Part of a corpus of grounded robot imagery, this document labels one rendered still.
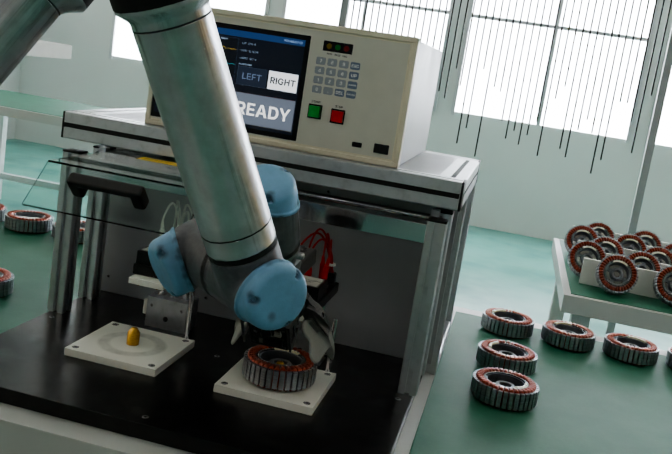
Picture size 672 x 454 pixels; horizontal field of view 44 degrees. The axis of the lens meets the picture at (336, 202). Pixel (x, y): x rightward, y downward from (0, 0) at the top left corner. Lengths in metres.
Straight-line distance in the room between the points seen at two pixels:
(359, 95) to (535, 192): 6.34
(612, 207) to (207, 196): 6.95
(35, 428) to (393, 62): 0.73
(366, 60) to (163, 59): 0.60
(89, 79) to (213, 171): 7.90
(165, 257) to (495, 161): 6.72
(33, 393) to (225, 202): 0.49
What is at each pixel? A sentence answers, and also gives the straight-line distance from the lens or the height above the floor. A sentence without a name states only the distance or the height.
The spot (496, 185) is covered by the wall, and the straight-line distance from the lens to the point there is 7.61.
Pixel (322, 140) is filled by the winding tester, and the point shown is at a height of 1.14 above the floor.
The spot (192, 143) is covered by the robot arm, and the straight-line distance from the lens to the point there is 0.79.
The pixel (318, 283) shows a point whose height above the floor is 0.92.
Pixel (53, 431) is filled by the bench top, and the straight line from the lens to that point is 1.15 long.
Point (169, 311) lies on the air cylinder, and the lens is 1.45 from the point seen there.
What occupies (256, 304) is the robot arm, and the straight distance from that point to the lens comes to 0.84.
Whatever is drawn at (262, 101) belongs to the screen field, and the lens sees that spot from 1.35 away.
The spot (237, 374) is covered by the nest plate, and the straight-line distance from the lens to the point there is 1.28.
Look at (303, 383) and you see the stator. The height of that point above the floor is 0.80.
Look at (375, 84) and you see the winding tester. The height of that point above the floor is 1.24.
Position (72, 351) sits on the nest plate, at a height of 0.78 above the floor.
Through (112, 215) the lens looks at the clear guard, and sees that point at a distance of 1.16.
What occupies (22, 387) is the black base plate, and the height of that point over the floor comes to 0.77.
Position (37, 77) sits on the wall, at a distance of 8.98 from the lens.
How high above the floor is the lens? 1.26
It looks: 9 degrees down
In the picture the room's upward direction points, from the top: 9 degrees clockwise
